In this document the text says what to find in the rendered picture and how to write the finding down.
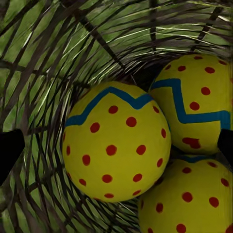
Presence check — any easter egg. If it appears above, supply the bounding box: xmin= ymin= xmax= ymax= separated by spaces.
xmin=147 ymin=54 xmax=233 ymax=156
xmin=137 ymin=153 xmax=233 ymax=233
xmin=61 ymin=81 xmax=171 ymax=202

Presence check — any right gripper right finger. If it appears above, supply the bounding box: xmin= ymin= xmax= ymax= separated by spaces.
xmin=217 ymin=129 xmax=233 ymax=168

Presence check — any wicker basket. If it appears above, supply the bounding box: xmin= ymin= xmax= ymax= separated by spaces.
xmin=0 ymin=0 xmax=233 ymax=233

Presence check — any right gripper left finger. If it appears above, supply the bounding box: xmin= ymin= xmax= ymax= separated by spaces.
xmin=0 ymin=129 xmax=26 ymax=187

